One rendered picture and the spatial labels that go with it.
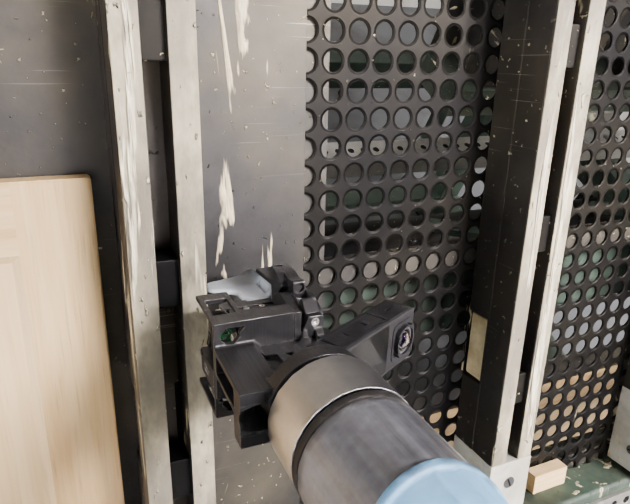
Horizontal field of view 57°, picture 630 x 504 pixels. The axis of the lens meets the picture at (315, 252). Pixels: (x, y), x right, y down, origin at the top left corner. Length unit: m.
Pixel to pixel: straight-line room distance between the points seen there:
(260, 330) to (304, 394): 0.09
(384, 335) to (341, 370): 0.11
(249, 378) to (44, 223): 0.22
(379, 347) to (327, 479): 0.16
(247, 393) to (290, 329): 0.08
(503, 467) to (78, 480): 0.47
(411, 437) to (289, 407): 0.07
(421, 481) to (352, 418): 0.05
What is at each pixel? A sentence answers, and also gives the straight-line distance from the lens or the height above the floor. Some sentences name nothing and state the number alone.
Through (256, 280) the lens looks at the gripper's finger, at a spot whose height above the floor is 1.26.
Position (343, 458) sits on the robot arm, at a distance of 0.28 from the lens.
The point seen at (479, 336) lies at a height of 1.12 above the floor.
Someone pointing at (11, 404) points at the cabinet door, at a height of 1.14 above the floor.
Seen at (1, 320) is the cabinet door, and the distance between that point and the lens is 0.52.
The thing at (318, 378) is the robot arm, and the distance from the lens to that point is 0.32.
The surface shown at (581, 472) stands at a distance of 1.01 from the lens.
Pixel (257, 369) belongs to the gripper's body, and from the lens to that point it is 0.36.
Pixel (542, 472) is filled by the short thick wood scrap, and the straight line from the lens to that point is 0.93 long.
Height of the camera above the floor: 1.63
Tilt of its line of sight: 47 degrees down
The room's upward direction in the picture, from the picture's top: 20 degrees clockwise
